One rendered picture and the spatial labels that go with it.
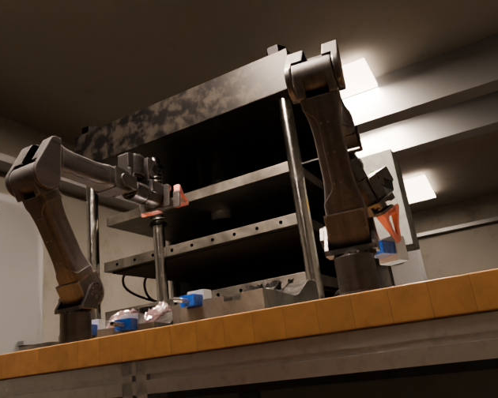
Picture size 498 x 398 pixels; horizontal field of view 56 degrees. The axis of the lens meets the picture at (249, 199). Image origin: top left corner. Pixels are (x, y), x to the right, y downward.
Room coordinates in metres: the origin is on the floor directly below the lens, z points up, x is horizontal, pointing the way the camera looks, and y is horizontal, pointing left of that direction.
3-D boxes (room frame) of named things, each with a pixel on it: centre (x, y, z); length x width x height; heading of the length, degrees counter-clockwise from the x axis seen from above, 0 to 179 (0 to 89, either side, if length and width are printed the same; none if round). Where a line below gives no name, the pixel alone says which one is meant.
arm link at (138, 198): (1.19, 0.30, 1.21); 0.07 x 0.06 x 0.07; 155
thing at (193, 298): (1.17, 0.18, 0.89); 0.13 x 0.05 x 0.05; 154
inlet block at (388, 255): (0.99, -0.26, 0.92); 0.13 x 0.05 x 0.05; 129
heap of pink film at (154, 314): (1.46, 0.36, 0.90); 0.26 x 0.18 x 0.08; 171
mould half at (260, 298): (1.38, 0.00, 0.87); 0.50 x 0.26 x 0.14; 154
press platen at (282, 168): (2.49, 0.13, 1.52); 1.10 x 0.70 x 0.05; 64
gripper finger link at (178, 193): (1.30, 0.21, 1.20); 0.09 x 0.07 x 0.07; 155
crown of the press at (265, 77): (2.43, 0.15, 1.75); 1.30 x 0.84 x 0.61; 64
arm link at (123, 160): (1.16, 0.32, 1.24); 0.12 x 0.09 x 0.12; 155
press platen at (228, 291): (2.48, 0.13, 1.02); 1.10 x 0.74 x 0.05; 64
